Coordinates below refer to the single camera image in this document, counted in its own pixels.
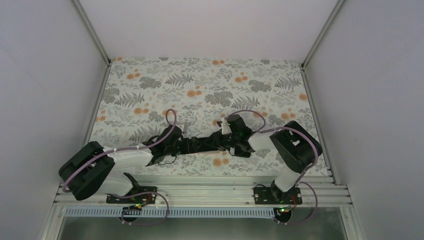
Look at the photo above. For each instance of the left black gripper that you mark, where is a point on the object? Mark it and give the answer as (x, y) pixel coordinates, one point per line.
(186, 147)

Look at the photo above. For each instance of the teal-edged black smartphone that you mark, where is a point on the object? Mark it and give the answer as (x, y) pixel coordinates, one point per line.
(205, 144)

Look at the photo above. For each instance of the pink phone case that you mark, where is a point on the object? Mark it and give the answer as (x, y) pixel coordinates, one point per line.
(213, 152)

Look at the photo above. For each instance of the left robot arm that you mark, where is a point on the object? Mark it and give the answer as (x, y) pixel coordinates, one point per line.
(97, 169)

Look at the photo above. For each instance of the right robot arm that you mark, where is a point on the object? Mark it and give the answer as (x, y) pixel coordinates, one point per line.
(297, 148)

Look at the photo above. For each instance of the floral patterned table mat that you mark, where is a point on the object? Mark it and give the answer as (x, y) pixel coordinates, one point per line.
(143, 93)

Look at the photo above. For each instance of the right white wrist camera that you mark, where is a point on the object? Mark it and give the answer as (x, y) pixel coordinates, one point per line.
(224, 126)

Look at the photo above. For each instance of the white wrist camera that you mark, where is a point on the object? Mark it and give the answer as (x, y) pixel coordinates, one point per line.
(183, 127)
(224, 126)

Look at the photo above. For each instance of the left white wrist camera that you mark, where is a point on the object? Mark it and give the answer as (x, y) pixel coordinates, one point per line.
(183, 127)

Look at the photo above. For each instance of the aluminium mounting rail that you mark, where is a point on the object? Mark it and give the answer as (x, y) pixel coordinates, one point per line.
(206, 197)

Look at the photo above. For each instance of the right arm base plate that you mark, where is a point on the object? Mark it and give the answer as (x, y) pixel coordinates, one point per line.
(272, 195)

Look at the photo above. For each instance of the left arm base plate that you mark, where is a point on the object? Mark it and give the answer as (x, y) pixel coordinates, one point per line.
(137, 197)

